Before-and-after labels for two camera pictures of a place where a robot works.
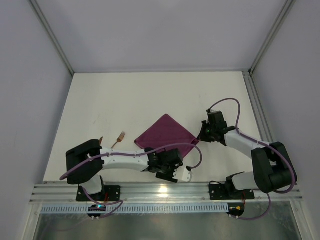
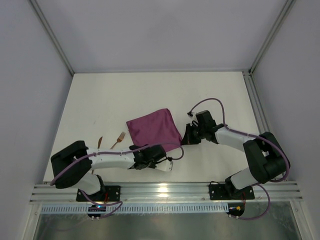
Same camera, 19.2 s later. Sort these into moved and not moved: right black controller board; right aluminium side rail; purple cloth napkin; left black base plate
Moved: purple cloth napkin
Not moved: right black controller board; left black base plate; right aluminium side rail
